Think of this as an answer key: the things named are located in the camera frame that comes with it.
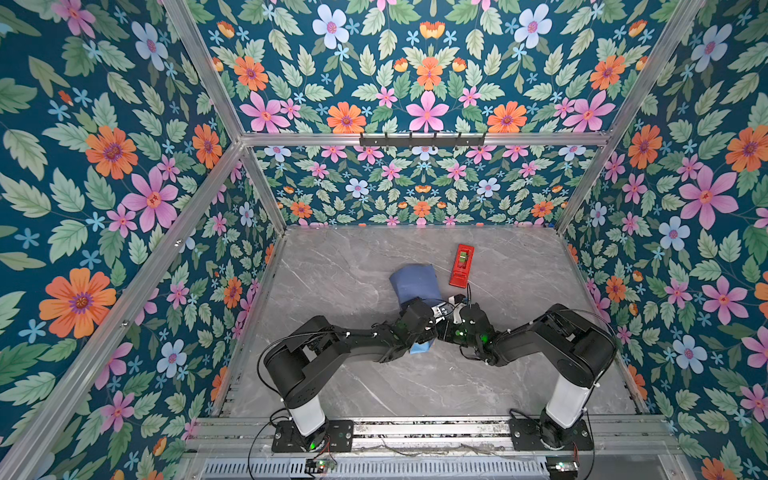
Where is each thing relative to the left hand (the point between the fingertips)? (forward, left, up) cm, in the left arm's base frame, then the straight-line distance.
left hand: (430, 305), depth 89 cm
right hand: (-3, 0, -7) cm, 7 cm away
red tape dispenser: (+16, -13, -2) cm, 21 cm away
